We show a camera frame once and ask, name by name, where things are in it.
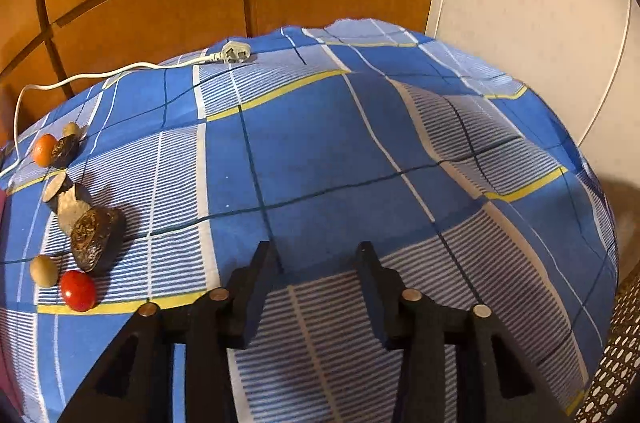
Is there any partly peeled sugarcane piece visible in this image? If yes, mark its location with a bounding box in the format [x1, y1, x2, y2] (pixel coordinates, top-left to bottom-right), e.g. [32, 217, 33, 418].
[56, 183, 93, 236]

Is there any blue plaid tablecloth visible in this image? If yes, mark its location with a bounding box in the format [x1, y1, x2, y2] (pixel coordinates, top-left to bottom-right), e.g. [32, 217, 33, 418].
[0, 19, 621, 423]

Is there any orange tangerine with stem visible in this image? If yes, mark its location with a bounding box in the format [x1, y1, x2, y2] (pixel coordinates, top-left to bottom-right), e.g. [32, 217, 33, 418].
[33, 134, 57, 166]

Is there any red cherry tomato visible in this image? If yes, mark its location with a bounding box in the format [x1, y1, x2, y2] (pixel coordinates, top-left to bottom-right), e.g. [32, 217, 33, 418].
[60, 270, 97, 312]

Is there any woven rattan chair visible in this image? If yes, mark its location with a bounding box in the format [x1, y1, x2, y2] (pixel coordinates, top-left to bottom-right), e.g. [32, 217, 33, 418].
[570, 268, 640, 423]

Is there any white power cable with plug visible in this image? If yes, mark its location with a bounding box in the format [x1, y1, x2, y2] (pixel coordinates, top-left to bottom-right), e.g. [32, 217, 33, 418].
[0, 40, 257, 178]

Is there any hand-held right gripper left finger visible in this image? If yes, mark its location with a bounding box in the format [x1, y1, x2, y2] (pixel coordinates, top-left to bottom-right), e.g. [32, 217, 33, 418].
[56, 241, 286, 423]

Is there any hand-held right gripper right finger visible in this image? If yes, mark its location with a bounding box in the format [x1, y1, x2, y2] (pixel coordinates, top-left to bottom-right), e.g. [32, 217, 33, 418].
[354, 241, 571, 423]

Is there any dark-skinned sugarcane piece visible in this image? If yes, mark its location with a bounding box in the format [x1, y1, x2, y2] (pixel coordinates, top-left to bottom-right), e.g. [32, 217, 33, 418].
[42, 173, 76, 204]

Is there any large dark water chestnut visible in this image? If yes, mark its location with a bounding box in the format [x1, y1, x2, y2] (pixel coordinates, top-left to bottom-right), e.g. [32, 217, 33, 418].
[70, 207, 122, 273]

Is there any small dark water chestnut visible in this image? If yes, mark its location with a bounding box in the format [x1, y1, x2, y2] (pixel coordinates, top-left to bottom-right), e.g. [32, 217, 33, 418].
[50, 135, 81, 170]

